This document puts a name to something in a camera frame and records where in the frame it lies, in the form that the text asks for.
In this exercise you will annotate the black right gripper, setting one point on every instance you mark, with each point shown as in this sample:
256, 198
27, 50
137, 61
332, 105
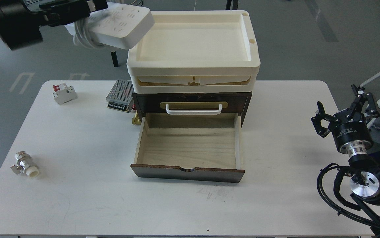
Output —
349, 130

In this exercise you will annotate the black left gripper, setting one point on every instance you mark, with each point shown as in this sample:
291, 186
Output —
20, 27

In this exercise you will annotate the white power strip with cable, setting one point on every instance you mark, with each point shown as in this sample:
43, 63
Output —
120, 26

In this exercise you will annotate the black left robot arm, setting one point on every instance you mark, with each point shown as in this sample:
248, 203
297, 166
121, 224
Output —
21, 20

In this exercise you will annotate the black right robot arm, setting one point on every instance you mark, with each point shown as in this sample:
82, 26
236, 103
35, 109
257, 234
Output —
350, 189

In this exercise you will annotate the silver mesh power supply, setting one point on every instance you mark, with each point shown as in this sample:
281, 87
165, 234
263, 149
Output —
120, 96

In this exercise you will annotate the brass valve fitting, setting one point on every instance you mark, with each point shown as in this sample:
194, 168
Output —
136, 119

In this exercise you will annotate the open wooden drawer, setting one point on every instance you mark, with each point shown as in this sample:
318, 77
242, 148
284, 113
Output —
190, 147

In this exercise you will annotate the silver white pipe valve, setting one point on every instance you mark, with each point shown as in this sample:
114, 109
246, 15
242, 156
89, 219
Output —
25, 164

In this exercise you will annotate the cream plastic tray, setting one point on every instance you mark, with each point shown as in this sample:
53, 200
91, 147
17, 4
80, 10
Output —
196, 52

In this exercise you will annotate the white circuit breaker red switch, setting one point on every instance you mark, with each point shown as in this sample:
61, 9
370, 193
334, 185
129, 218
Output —
64, 93

